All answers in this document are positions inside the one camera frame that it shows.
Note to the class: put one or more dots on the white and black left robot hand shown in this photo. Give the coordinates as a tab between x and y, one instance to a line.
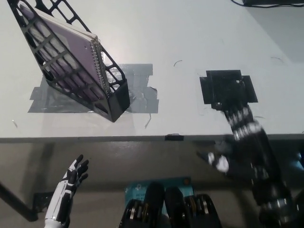
63	190

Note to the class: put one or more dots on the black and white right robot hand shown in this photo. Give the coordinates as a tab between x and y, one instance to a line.
261	161

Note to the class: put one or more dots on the purple spiral-bound notebook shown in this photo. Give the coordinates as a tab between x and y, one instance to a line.
76	47

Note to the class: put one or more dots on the black lattice file holder shelf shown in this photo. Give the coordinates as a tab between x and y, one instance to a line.
118	102

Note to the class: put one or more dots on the black metal table leg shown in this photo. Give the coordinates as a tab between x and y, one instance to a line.
16	202

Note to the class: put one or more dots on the teal router box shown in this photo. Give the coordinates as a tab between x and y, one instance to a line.
137	190

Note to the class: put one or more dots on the black tape square patch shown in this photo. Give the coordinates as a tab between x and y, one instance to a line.
213	88

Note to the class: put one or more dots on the grey duct tape patch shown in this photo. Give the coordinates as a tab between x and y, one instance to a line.
140	76

